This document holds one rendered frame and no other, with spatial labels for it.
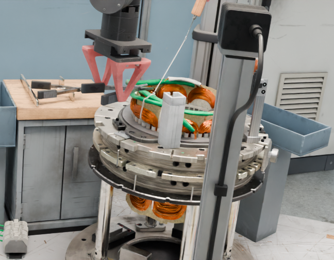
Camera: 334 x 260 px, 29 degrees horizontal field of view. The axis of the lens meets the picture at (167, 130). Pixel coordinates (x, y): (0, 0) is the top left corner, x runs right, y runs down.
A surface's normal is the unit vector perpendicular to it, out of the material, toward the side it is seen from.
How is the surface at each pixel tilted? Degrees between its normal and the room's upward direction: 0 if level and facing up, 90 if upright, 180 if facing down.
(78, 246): 0
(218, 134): 90
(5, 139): 90
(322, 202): 0
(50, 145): 90
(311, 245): 0
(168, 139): 90
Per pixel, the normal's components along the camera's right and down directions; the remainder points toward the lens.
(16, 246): 0.18, 0.36
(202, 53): -0.18, 0.33
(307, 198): 0.11, -0.93
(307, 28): 0.44, 0.36
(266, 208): 0.72, 0.32
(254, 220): -0.69, 0.18
